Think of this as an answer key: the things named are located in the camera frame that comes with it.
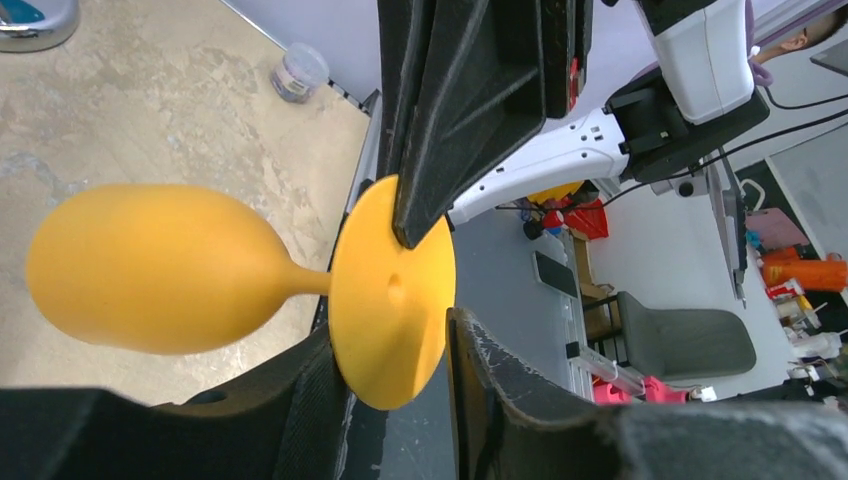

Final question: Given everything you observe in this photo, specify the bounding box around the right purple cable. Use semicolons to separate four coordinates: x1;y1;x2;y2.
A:
741;0;776;89

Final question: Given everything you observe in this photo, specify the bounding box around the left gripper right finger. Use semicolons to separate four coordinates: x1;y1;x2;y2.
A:
446;308;847;479

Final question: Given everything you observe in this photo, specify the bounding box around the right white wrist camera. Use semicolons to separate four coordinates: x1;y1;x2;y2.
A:
637;0;755;125

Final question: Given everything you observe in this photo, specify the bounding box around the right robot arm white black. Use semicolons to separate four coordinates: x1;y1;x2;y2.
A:
363;1;768;252

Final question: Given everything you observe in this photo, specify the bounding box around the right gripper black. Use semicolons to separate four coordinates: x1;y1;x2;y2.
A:
376;0;594;249

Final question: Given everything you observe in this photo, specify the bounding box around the yellow wine glass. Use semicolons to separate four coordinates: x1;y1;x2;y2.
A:
25;175;456;410

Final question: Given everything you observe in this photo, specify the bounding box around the small clear jar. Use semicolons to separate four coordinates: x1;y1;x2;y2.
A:
270;43;330;104

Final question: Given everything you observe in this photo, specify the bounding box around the grey chair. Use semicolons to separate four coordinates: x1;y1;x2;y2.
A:
616;292;757;382

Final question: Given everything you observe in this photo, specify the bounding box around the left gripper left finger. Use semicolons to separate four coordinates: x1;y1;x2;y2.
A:
1;328;348;479

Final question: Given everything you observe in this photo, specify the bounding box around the chrome wine glass rack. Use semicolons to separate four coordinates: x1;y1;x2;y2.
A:
1;0;81;53

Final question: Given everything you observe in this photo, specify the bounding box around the orange bottle on shelf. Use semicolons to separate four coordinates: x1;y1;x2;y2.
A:
761;258;847;293

